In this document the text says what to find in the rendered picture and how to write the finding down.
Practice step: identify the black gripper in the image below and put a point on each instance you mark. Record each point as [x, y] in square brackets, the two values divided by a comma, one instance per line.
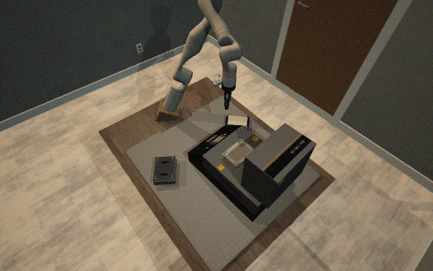
[227, 95]

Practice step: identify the black thermal cycler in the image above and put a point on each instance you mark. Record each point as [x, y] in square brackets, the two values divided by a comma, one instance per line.
[250, 172]

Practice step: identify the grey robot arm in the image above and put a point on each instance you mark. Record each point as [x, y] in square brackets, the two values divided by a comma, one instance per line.
[230, 51]

